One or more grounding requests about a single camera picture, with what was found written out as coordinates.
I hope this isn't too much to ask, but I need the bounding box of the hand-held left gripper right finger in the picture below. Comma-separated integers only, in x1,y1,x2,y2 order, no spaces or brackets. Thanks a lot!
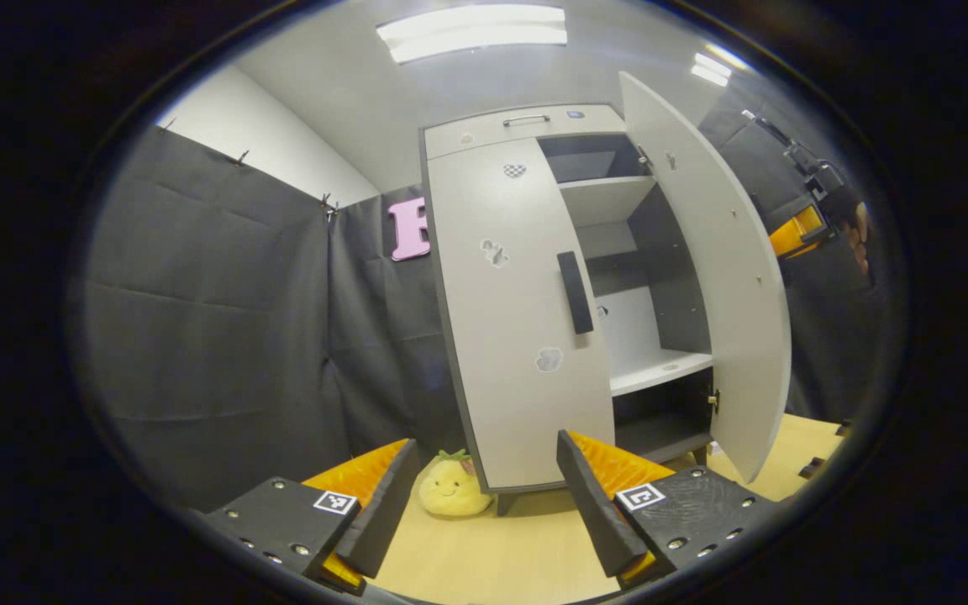
556,429,779,589

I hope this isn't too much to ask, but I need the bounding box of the small ceiling light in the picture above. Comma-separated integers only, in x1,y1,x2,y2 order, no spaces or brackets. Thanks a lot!
690,42,750,87

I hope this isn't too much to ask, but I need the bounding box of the yellow plush toy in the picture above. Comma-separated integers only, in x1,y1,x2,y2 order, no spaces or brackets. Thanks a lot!
417,450,493,518

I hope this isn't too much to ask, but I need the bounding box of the black backdrop cloth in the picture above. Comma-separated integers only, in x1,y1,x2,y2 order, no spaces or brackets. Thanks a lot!
81,76,880,513

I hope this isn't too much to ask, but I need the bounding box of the grey double-door shoe cabinet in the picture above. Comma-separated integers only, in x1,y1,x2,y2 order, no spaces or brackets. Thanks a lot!
419,104,716,515

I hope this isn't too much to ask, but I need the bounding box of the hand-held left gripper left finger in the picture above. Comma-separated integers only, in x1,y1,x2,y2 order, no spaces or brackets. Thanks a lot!
190,437,420,593

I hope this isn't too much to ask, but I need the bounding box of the large ceiling light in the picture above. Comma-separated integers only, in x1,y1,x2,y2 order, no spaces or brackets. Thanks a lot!
376,4,569,64

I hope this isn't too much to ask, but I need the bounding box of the white cabinet shelf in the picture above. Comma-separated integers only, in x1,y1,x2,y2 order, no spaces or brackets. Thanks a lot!
610,349,713,397
558,175,657,228

